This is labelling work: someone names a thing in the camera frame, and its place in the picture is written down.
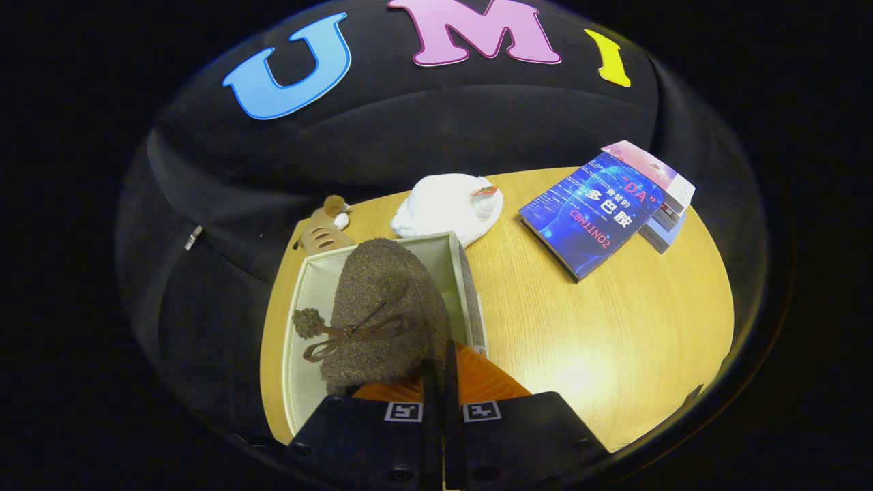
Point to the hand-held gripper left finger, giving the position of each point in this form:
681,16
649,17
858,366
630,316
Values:
368,443

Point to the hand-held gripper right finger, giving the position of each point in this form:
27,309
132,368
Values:
518,443

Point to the brown fuzzy shoe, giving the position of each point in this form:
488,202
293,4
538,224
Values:
389,286

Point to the grey fabric storage box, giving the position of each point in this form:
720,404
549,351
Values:
307,286

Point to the brown plush toy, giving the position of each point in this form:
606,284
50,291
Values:
324,232

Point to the white plush toy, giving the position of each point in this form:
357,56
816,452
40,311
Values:
443,204

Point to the light blue book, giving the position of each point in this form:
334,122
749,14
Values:
665,228

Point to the silver clip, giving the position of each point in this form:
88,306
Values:
193,237

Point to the pink and white book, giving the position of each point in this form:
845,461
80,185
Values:
665,174

